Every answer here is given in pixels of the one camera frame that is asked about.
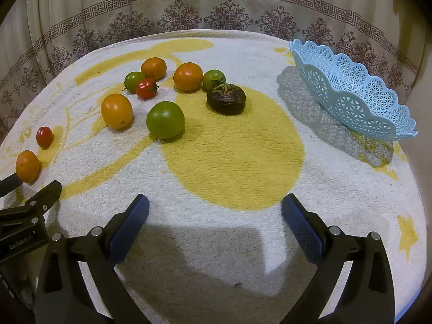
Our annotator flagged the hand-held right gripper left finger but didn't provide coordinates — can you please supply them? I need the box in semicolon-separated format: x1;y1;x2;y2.
35;194;151;324

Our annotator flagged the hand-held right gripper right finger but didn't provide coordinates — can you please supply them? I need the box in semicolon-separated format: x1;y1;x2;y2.
281;194;395;324

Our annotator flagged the red tomato with stem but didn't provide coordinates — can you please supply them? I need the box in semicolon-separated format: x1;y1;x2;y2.
135;78;159;100

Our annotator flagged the large green tomato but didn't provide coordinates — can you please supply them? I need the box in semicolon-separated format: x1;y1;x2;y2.
146;101;186;140

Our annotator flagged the white and yellow towel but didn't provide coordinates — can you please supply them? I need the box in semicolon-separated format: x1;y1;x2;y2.
0;29;426;324

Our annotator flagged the dark brown round fruit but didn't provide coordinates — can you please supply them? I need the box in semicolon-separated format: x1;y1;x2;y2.
207;84;247;114

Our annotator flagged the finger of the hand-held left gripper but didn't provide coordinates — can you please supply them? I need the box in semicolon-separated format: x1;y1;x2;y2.
0;180;63;240
0;173;23;198

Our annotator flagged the small red tomato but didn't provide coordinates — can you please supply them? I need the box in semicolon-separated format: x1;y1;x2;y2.
36;126;54;149

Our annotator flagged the round orange mandarin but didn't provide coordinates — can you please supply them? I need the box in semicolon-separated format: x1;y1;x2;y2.
173;62;204;92
15;150;41;183
141;57;167;82

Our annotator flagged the oval orange mandarin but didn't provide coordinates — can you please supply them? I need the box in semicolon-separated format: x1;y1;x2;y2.
100;93;134;130

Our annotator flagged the beige patterned curtain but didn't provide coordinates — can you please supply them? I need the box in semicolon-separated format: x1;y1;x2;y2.
0;0;432;136

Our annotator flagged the light blue plastic basket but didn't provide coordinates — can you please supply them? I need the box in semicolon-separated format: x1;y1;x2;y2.
289;39;418;142

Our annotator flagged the small green tomato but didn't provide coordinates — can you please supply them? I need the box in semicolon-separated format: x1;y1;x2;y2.
122;71;146;92
202;69;226;91

